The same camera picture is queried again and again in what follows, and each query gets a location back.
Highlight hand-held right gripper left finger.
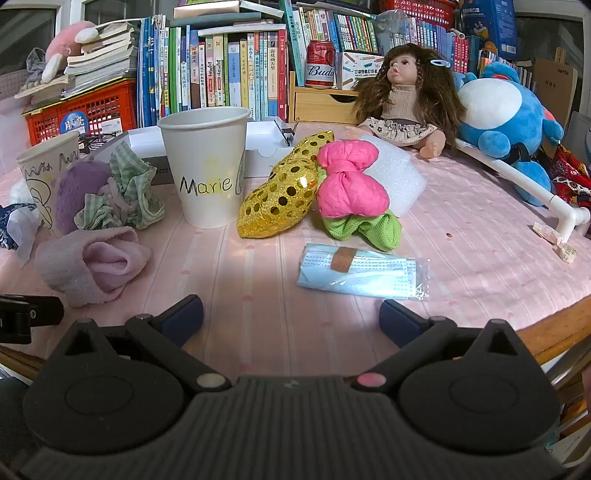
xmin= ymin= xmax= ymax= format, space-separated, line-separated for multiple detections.
xmin=62 ymin=295 xmax=232 ymax=393

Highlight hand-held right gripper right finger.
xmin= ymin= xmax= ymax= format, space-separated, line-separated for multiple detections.
xmin=350 ymin=299 xmax=529 ymax=392

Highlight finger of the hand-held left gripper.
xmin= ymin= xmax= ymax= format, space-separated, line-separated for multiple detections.
xmin=0 ymin=295 xmax=64 ymax=325

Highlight blue face mask pack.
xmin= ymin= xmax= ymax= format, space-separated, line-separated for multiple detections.
xmin=295 ymin=243 xmax=430 ymax=302

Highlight pale pink fluffy sock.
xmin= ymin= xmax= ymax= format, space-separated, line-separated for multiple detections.
xmin=34 ymin=226 xmax=153 ymax=308

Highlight purple fluffy plush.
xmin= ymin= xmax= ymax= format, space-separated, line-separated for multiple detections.
xmin=55 ymin=159 xmax=115 ymax=236

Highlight green checkered scrunchie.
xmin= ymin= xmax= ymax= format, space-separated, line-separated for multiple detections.
xmin=74 ymin=141 xmax=166 ymax=230

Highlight green scrunchie with pink bow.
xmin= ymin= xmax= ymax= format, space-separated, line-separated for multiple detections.
xmin=316 ymin=141 xmax=402 ymax=253

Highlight gold sequin bow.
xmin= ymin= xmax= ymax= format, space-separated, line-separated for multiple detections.
xmin=237 ymin=130 xmax=336 ymax=240

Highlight white shallow box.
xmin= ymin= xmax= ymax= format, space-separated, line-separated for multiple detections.
xmin=78 ymin=121 xmax=297 ymax=185

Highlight blue patterned cloth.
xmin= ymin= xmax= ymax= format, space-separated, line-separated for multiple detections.
xmin=0 ymin=203 xmax=43 ymax=264

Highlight pink tablecloth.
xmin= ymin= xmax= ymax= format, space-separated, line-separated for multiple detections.
xmin=0 ymin=121 xmax=591 ymax=384

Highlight scribbled white paper cup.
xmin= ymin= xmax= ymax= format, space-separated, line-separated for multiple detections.
xmin=17 ymin=130 xmax=82 ymax=238

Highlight white paper cup with lettering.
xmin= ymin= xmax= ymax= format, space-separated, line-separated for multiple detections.
xmin=157 ymin=107 xmax=251 ymax=230

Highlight black toy bicycle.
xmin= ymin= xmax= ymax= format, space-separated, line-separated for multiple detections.
xmin=78 ymin=131 xmax=124 ymax=154

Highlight white plastic pipe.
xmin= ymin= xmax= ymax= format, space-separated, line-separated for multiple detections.
xmin=455 ymin=138 xmax=591 ymax=245

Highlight red plastic crate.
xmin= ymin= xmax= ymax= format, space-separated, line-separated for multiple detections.
xmin=23 ymin=78 xmax=139 ymax=147

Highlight black binder clip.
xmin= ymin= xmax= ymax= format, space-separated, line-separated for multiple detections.
xmin=274 ymin=119 xmax=297 ymax=147

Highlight red patterned cloth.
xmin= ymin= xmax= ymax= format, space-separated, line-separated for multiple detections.
xmin=547 ymin=143 xmax=591 ymax=209

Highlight brown-haired doll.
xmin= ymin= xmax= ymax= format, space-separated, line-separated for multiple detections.
xmin=344 ymin=44 xmax=467 ymax=160

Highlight wooden drawer box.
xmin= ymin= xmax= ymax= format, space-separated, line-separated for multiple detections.
xmin=288 ymin=71 xmax=370 ymax=124

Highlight blue plush toy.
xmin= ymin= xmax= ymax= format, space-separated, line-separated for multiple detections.
xmin=454 ymin=61 xmax=565 ymax=208

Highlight grey plush toy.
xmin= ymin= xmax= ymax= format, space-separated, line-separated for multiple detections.
xmin=25 ymin=47 xmax=47 ymax=89

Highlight stack of worn books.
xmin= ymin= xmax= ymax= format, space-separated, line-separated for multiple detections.
xmin=14 ymin=21 xmax=140 ymax=110

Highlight white pencil box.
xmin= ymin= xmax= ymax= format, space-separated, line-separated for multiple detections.
xmin=335 ymin=51 xmax=387 ymax=91

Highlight pink plush rabbit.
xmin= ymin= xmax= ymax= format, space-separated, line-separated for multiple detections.
xmin=41 ymin=21 xmax=112 ymax=85

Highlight red beer can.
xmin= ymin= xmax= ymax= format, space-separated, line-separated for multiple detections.
xmin=305 ymin=40 xmax=337 ymax=90

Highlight brown cardboard box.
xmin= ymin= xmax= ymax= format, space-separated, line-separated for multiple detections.
xmin=531 ymin=48 xmax=579 ymax=136

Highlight clear plastic bag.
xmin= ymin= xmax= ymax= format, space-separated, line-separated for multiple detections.
xmin=373 ymin=9 xmax=413 ymax=52

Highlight row of thin paperback books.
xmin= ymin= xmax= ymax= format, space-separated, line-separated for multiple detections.
xmin=295 ymin=4 xmax=536 ymax=88

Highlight flat books lying on row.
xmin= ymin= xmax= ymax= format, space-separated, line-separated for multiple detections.
xmin=173 ymin=0 xmax=297 ymax=38

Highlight blue cardboard box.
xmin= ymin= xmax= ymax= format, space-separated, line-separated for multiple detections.
xmin=459 ymin=0 xmax=518 ymax=62

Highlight red plastic basket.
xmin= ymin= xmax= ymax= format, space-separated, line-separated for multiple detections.
xmin=379 ymin=0 xmax=459 ymax=29

